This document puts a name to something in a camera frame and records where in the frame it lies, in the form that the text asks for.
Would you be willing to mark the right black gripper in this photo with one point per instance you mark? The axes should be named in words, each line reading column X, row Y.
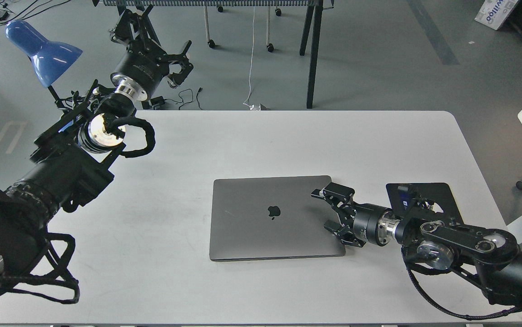
column 371, row 223

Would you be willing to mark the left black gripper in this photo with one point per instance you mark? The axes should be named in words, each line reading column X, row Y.
column 137, row 71

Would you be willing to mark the grey laptop computer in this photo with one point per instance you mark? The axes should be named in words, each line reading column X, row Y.
column 271, row 218

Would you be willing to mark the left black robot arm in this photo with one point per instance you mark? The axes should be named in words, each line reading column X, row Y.
column 73, row 156

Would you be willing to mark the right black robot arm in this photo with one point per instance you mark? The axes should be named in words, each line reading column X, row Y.
column 488, row 258

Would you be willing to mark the rolling cart legs with casters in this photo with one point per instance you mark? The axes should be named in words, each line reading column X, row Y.
column 233, row 29

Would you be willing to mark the black mouse pad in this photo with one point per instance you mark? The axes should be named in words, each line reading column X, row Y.
column 424, row 201

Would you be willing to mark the blue desk lamp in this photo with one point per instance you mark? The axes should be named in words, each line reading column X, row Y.
column 50, row 59

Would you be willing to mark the cardboard box with print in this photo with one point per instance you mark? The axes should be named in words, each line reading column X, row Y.
column 494, row 13

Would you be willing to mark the black power adapter with cable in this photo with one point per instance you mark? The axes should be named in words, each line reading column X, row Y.
column 160, row 103

